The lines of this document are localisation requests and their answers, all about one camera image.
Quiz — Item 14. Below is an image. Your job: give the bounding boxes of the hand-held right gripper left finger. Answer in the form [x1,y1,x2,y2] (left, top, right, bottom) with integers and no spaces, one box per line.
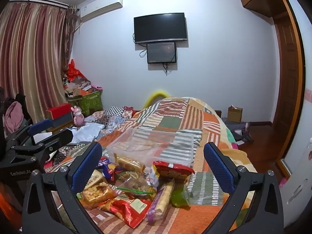
[21,141,115,234]

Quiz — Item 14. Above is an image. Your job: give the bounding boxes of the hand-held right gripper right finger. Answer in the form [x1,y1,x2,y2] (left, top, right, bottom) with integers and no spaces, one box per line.
[202,142,285,234]

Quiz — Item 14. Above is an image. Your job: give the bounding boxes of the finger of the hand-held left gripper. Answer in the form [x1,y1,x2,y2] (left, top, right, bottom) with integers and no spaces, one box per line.
[4,119,52,149]
[10,129,74,172]

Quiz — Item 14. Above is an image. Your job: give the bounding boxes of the yellow cracker packet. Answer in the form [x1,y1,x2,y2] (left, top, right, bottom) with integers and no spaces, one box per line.
[84,169,108,191]

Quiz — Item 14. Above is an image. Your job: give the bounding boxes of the purple snack packet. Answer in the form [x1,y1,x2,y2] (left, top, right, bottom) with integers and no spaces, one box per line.
[97,156,119,181]

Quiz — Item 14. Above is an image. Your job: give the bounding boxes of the orange fried snack bag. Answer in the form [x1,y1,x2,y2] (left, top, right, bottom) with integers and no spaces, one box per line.
[77,185,116,209]

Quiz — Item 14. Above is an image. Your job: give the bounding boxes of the orange-wrapped biscuit packet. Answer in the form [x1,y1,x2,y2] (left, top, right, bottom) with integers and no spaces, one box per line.
[114,153,145,174]

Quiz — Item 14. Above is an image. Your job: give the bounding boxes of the red snack bag silver strip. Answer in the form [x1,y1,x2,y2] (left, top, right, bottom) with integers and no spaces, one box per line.
[152,160,196,184]

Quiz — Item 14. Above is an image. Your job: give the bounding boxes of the green translucent snack bag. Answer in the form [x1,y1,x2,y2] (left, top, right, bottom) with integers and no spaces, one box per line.
[170,184,191,209]

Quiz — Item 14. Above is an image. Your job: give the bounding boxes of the clear bag of brown snacks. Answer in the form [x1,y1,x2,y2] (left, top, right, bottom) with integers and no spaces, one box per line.
[116,172,158,196]

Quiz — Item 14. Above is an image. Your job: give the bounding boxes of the red biscuit bag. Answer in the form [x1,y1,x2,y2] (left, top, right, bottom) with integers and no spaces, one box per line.
[99,196,153,229]

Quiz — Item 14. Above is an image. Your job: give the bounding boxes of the long purple wafer packet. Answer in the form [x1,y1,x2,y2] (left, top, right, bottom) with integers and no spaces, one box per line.
[146,180,175,223]

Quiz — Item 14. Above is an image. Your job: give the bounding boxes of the small white snack packet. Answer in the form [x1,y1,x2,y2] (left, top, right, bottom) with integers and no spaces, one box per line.
[146,167,160,187]

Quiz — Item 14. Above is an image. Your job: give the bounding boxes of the clear plastic storage container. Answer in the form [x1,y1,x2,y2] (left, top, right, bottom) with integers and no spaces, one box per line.
[106,128,195,168]

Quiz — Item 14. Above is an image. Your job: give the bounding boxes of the dark flat box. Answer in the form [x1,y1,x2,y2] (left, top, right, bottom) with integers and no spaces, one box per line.
[47,116,75,130]

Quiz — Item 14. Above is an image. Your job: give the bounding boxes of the white cloth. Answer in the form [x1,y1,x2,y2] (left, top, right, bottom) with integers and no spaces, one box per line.
[67,122,106,145]

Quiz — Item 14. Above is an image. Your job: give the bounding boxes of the red flat box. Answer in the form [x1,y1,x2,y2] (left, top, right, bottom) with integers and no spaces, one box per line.
[46,103,73,120]

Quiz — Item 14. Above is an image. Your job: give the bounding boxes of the pink plush toy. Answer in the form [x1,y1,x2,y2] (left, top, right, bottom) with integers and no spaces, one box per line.
[71,105,86,128]

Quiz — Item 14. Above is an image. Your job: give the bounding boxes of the pink garment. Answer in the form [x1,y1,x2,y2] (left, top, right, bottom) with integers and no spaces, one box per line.
[4,101,25,134]

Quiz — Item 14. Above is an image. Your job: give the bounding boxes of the grey bag on floor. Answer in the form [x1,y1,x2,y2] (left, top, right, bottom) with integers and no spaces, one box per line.
[223,117,254,145]

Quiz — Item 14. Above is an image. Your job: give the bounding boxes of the green patterned box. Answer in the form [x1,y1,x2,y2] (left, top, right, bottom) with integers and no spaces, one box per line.
[68,90,103,117]

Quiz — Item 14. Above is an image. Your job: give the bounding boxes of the brown cardboard box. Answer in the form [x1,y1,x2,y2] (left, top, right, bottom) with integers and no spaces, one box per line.
[227,105,243,123]

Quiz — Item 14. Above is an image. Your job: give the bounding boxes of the checkered patchwork quilt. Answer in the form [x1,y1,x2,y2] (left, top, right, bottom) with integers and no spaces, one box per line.
[83,105,137,137]

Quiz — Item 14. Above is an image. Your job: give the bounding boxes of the pile of clutter with red bag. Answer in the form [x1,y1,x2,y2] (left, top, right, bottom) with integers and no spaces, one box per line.
[62,59,98,98]

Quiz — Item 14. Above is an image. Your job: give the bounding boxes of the striped pink curtain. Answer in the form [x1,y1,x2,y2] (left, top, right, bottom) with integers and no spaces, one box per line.
[0,2,82,137]

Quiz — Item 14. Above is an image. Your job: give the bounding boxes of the white appliance with stickers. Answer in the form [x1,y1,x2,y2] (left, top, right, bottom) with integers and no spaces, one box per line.
[278,136,312,228]

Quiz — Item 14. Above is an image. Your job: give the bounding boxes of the yellow foam hoop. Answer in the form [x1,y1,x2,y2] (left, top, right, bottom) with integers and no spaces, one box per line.
[143,90,172,110]

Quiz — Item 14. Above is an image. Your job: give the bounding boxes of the wooden door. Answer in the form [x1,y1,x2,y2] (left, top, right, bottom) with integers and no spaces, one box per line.
[269,10,306,176]

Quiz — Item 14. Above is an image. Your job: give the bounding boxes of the white air conditioner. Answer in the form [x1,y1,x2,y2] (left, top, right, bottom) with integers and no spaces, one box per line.
[77,0,123,23]

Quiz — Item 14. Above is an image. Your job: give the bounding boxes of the small wall-mounted monitor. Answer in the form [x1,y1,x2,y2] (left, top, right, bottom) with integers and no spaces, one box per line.
[146,42,177,64]

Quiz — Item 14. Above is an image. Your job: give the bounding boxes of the wall-mounted black television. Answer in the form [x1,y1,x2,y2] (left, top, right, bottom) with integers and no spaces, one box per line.
[134,12,188,45]

